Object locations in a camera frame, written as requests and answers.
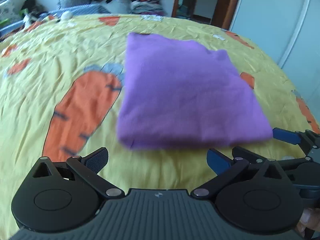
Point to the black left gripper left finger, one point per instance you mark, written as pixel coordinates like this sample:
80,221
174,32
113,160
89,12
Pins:
88,167

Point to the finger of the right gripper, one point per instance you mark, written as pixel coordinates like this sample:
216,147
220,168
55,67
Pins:
251,157

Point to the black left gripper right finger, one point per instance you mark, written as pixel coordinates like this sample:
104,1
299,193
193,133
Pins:
227,171

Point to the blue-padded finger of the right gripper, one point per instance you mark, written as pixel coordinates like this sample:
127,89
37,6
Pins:
307,140

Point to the purple knit sweater red trim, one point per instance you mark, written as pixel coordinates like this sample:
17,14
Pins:
181,94

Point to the person's right hand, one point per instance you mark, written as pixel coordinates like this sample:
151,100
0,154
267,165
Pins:
310,219

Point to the yellow carrot print quilt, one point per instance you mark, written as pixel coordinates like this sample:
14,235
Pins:
52,98

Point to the white wardrobe with flower pattern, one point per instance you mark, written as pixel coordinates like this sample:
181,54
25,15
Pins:
288,32

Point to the white fluffy pompom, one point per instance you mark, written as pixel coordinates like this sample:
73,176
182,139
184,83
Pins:
67,15

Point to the blue quilted blanket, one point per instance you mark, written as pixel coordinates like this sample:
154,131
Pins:
94,8

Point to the green plastic stool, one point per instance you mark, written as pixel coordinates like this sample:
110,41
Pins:
24,12

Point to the floral print pillow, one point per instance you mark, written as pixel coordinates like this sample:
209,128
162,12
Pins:
9,13

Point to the brown wooden door frame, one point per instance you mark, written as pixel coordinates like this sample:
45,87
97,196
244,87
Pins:
219,13

